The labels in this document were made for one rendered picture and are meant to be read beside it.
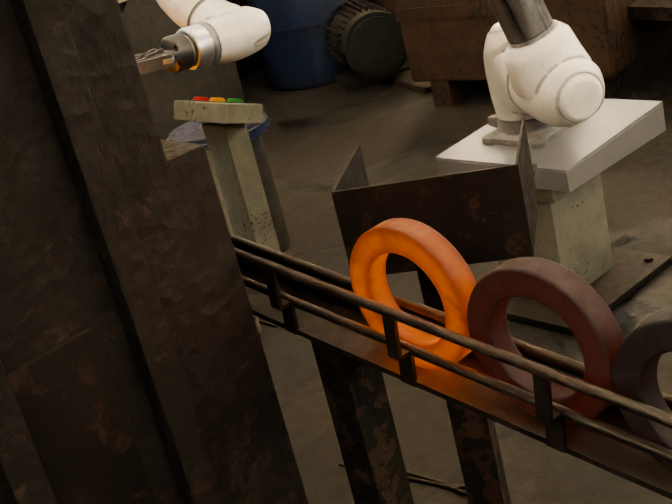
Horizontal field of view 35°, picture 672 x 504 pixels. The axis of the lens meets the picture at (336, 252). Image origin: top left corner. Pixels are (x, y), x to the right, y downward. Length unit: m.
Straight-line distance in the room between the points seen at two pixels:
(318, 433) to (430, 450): 0.28
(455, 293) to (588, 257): 1.49
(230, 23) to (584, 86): 0.73
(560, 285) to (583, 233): 1.55
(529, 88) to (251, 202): 0.86
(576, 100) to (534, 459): 0.73
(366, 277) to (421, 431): 1.02
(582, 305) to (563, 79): 1.21
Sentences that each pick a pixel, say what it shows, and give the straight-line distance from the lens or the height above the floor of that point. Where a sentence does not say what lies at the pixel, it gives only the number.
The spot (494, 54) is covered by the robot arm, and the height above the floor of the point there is 0.63.
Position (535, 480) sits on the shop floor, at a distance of 2.04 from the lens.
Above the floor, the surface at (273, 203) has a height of 0.16.
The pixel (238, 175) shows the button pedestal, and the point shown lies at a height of 0.41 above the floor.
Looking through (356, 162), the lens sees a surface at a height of 0.71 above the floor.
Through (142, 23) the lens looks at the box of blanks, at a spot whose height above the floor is 0.63.
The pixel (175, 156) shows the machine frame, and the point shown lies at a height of 0.87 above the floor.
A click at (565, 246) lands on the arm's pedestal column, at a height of 0.16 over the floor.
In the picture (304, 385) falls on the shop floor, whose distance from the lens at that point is 2.51.
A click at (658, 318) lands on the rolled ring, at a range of 1.00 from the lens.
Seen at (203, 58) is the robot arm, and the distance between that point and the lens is 2.19.
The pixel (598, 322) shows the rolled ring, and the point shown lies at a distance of 1.05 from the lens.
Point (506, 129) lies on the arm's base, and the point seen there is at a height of 0.44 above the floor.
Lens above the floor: 1.20
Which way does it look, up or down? 22 degrees down
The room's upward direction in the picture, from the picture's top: 14 degrees counter-clockwise
